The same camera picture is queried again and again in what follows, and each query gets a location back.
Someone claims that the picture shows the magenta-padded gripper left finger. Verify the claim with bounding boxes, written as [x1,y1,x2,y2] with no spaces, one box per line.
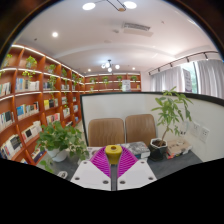
[69,146,115,192]

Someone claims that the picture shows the pothos plant in white pot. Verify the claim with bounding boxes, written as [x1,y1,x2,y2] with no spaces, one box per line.
[34,120,91,174]

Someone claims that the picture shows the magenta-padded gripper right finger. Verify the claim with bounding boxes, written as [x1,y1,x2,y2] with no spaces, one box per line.
[113,146,158,192]

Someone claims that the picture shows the brown upholstered chair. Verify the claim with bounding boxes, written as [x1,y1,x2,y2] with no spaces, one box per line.
[124,113,158,146]
[87,117,126,148]

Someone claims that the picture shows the ceiling air vent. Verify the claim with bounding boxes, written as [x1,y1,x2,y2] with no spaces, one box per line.
[121,21,155,38]

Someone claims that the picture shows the small stack of books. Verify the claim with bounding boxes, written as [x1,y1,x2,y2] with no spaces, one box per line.
[165,138,194,160]

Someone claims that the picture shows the white purple standing banner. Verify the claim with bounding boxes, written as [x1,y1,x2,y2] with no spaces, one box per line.
[182,67,194,94]

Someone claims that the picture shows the orange wooden plant shelf unit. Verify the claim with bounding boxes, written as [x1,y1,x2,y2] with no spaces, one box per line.
[83,72,142,94]

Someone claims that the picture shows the white sheer curtain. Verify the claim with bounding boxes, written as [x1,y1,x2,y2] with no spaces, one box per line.
[194,59,224,100]
[149,65,183,94]

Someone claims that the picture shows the black track light rail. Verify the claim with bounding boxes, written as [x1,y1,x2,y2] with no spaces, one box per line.
[148,49,223,76]

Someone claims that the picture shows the white wall socket panel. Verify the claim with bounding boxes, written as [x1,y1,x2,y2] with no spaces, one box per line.
[189,121,201,138]
[198,126,211,144]

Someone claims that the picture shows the white framed sign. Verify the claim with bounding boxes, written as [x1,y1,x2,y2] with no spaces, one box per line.
[121,78,132,93]

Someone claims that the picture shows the orange wooden bookshelf unit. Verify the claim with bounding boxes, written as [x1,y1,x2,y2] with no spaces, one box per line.
[0,43,86,166]

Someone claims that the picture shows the recessed ceiling lights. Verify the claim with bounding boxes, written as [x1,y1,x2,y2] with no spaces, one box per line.
[51,30,139,76]

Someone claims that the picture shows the tall plant in black pot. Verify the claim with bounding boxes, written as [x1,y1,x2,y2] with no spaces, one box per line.
[148,86,194,163]

